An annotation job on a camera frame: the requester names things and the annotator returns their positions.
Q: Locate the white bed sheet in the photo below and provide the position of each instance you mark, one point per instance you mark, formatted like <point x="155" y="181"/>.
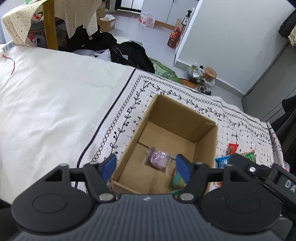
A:
<point x="51" y="105"/>

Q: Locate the small cardboard box on floor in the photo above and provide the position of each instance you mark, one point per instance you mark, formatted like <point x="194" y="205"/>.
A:
<point x="107" y="23"/>

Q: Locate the red oil bottle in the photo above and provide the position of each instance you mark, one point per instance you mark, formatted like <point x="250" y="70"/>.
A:
<point x="174" y="37"/>

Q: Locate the white kitchen cabinet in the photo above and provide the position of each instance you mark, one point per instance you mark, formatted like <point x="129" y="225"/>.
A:
<point x="164" y="11"/>

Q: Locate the green cartoon floor mat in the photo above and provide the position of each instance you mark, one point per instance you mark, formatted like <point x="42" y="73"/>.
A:
<point x="164" y="72"/>

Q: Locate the brown lidded jar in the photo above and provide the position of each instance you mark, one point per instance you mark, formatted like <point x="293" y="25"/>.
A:
<point x="209" y="74"/>

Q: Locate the green snack packet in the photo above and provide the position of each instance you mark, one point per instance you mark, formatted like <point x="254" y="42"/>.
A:
<point x="250" y="155"/>

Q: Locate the wooden table with cloth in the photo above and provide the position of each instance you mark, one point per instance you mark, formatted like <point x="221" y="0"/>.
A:
<point x="18" y="21"/>

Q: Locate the black jacket on floor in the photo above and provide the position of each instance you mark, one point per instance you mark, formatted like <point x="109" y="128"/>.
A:
<point x="96" y="42"/>

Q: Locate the patterned white cloth mat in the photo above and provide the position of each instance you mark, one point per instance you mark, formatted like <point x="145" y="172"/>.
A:
<point x="121" y="120"/>

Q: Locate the grey door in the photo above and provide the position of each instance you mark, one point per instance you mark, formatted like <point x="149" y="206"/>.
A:
<point x="264" y="100"/>

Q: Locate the yellow green cake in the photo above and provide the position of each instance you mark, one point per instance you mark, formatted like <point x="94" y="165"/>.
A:
<point x="177" y="183"/>

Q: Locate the red snack packet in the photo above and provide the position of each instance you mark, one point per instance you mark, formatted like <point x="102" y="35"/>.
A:
<point x="232" y="149"/>

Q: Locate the black backpack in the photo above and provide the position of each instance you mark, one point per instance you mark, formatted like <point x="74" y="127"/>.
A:
<point x="131" y="54"/>

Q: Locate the blue plum snack packet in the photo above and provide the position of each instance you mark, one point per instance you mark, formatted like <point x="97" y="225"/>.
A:
<point x="222" y="161"/>

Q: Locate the clear bag of items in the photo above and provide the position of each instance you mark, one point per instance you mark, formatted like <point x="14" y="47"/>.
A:
<point x="195" y="73"/>

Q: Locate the purple pastry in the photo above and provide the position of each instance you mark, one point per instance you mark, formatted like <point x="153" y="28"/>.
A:
<point x="157" y="159"/>

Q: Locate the brown cardboard box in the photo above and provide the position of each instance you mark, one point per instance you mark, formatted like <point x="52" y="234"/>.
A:
<point x="173" y="128"/>

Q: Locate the pack of water bottles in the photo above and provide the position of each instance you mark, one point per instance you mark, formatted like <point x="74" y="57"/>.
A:
<point x="147" y="20"/>

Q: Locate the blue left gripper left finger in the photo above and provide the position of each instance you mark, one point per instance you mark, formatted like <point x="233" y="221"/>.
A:
<point x="108" y="166"/>

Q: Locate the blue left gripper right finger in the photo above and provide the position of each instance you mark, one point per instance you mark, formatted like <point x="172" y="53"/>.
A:
<point x="184" y="167"/>

